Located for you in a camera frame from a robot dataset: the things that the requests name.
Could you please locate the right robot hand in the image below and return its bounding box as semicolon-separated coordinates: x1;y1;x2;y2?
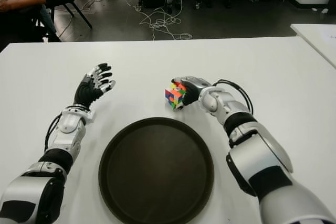
171;75;212;112

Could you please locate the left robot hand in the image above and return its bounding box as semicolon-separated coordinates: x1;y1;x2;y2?
73;62;116;107

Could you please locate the person bare hand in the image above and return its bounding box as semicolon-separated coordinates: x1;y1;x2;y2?
0;0;13;12

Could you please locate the multicolour Rubik's cube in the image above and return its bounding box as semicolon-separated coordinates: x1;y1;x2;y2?
164;82;187;111

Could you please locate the dark brown round plate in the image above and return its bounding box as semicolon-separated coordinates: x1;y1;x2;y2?
98;116;215;224

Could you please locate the white side table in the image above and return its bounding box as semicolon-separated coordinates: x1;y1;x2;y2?
290;23;336;69

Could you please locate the tangled white floor cable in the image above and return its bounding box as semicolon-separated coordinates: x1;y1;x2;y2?
125;0;192;41

